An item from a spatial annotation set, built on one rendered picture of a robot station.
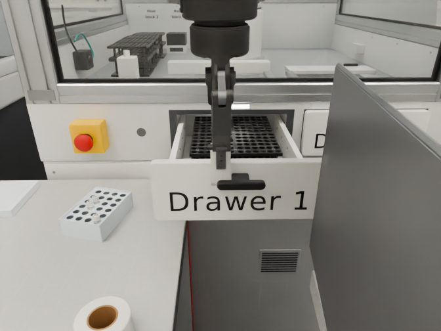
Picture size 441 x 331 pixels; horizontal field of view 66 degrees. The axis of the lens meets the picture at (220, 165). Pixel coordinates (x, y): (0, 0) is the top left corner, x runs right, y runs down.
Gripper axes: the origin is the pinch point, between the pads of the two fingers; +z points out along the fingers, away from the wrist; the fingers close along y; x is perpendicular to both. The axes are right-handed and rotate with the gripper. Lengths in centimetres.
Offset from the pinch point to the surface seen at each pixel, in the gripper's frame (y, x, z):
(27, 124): -90, -77, 28
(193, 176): -2.1, -4.2, 3.1
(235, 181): 1.1, 2.3, 2.2
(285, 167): -1.9, 10.6, 1.6
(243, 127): -26.3, 6.2, 4.8
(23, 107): -91, -77, 21
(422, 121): -27, 48, 4
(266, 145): -15.4, 9.7, 4.2
